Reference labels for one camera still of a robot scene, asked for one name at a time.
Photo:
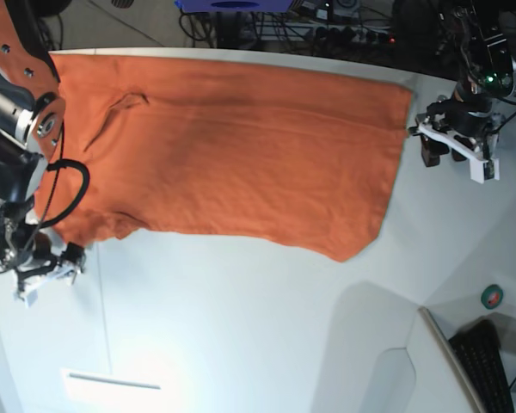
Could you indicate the orange t-shirt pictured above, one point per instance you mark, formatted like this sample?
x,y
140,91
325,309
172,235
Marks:
x,y
301,158

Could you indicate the green tape roll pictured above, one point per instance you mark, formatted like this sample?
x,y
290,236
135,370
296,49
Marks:
x,y
492,297

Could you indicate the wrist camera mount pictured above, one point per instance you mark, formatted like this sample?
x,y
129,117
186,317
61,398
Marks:
x,y
29,282
483,164

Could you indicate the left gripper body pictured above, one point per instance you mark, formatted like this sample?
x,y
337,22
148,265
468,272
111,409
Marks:
x,y
487,73

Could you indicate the black power strip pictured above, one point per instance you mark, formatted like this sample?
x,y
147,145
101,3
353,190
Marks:
x,y
362,35

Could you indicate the blue box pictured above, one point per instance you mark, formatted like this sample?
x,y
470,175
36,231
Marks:
x,y
192,6

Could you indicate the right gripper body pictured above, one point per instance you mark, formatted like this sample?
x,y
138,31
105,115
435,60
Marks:
x,y
23,247

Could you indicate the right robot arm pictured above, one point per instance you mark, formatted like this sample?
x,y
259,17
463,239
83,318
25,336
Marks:
x,y
32,141

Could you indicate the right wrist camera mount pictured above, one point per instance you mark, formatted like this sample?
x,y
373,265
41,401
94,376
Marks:
x,y
29,282

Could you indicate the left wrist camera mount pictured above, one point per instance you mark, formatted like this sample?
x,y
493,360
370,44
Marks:
x,y
483,164

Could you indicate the black keyboard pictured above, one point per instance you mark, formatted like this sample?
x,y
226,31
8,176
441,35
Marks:
x,y
478,351

